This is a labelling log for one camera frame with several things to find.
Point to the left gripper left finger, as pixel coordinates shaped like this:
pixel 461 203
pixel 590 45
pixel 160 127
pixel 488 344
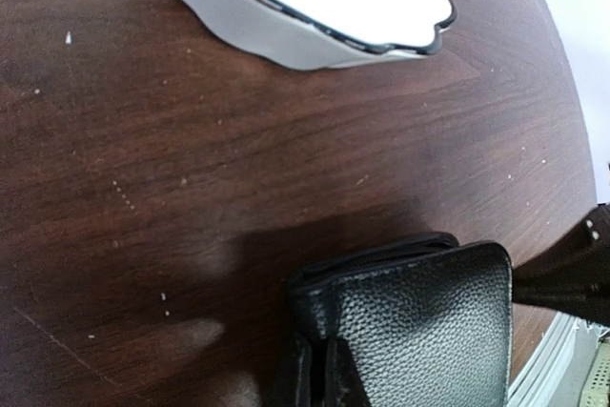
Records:
pixel 292 384

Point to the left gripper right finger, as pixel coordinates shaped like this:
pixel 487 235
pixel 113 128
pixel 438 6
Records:
pixel 342 384

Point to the black zippered tool case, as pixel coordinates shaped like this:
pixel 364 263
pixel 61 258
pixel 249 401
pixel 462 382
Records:
pixel 428 321

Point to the scalloped white bowl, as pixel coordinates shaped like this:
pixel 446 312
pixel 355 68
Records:
pixel 308 35

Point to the aluminium front rail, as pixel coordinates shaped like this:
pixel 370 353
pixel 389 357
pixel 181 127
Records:
pixel 552 355

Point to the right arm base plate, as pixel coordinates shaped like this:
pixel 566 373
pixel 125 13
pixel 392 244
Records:
pixel 572 276

